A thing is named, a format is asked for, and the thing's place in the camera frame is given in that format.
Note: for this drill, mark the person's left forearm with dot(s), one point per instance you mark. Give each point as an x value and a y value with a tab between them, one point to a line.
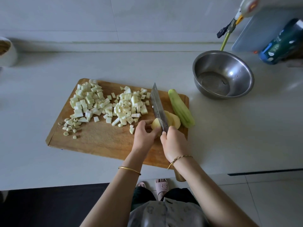
111	198

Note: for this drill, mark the white patterned garment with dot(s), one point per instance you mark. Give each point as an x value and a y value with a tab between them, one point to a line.
165	214

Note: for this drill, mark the pile of garlic cloves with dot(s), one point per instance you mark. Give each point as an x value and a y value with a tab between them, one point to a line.
68	127

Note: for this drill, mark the white bowl of noodles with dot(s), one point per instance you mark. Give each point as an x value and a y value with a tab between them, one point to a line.
7	52

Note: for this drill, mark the deep stainless steel bowl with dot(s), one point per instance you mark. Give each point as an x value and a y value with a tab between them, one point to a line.
239	68

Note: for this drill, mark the gold bangle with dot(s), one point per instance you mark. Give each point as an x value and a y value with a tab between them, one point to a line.
129	169

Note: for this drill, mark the dark green bottle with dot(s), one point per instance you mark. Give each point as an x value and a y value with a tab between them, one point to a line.
281	44

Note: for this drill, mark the peeled green cucumber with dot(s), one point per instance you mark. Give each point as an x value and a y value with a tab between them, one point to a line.
181	108

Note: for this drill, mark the peeled yellow potato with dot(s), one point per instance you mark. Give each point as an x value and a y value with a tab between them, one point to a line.
173	119

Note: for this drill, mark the wooden cutting board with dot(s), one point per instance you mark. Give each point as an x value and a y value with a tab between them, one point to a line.
104	141

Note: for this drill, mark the person's left foot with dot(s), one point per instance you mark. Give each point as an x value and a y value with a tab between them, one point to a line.
141	184

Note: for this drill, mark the person's right foot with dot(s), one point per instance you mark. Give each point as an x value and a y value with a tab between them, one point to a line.
162	187

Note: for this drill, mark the pile of white diced vegetable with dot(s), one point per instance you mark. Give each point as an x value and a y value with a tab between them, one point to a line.
128	107

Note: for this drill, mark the person's right forearm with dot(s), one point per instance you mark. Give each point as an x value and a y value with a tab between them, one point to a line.
215	196

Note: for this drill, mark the person's left hand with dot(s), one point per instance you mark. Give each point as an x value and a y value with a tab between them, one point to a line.
144	139

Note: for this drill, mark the person's foot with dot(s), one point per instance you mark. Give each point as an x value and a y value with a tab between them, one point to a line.
141	184
162	187

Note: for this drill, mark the dark green trousers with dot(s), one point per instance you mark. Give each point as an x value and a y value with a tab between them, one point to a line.
142	196

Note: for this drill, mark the light blue plastic board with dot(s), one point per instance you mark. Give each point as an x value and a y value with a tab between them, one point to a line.
260	33

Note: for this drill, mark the person's right hand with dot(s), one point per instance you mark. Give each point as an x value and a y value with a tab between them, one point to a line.
174	144

